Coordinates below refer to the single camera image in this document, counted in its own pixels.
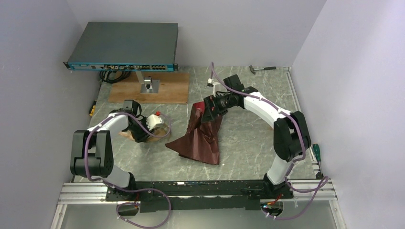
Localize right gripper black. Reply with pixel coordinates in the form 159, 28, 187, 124
201, 93, 234, 123

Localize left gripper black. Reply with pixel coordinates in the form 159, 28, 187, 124
126, 117, 155, 143

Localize tan satin ribbon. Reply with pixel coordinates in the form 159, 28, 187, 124
118, 124, 170, 143

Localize maroon paper bouquet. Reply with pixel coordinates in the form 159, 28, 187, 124
165, 102, 222, 165

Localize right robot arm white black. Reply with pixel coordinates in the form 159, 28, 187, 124
201, 74, 311, 198

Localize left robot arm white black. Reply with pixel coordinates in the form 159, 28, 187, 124
70, 100, 152, 200

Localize wooden board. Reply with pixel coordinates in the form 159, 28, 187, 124
108, 72, 190, 104

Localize yellow black tool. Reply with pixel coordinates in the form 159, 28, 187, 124
89, 100, 96, 117

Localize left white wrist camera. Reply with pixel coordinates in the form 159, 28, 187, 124
146, 111, 164, 130

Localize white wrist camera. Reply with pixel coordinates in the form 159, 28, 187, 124
146, 111, 164, 130
207, 79, 227, 97

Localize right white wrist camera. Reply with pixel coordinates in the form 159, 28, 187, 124
207, 79, 227, 97

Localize metal stand bracket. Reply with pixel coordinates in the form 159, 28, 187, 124
135, 71, 160, 94

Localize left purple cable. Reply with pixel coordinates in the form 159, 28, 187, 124
84, 112, 172, 229

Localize purple cable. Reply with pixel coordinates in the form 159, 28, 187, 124
210, 62, 330, 221
84, 112, 172, 229

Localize hammer with black handle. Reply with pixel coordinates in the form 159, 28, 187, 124
249, 65, 276, 75

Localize black coiled cables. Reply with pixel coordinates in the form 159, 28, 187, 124
99, 70, 132, 84

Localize grey blue network switch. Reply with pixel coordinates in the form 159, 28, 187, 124
64, 22, 179, 72

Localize green handled screwdriver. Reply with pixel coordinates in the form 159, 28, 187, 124
313, 144, 324, 179

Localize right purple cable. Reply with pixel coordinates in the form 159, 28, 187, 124
210, 62, 330, 221

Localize aluminium rail frame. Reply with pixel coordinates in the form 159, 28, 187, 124
58, 66, 346, 228

